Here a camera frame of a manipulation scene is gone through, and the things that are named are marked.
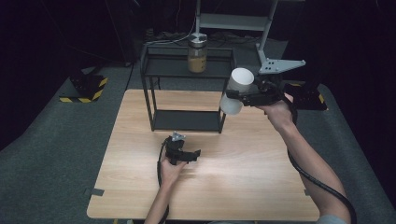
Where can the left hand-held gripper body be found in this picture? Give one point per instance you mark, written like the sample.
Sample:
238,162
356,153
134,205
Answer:
175,148

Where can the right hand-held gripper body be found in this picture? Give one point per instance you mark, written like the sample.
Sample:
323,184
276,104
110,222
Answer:
272,84

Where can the person's left hand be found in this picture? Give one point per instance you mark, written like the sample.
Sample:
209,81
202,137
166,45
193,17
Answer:
171,174

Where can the person's right hand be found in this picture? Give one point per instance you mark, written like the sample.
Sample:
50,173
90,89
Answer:
277,115

